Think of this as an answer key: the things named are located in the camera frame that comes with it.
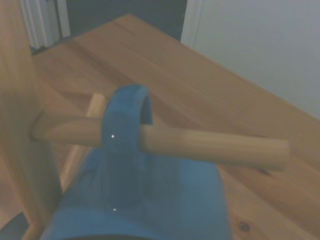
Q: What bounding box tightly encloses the wooden mug tree black base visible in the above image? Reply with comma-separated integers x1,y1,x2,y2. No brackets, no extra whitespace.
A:
0,0,291,240

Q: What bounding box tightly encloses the blue enamel mug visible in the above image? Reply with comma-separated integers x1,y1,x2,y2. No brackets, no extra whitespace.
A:
39,84,234,240

